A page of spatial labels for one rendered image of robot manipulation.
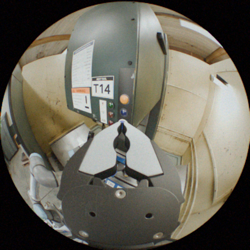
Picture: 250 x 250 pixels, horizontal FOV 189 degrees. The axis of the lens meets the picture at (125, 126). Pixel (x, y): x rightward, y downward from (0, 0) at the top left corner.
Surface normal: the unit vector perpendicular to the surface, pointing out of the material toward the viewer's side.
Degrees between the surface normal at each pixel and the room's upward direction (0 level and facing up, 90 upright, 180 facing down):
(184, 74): 90
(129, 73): 90
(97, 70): 90
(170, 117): 90
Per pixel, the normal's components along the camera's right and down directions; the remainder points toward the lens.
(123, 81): -0.49, 0.45
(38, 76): 0.87, 0.30
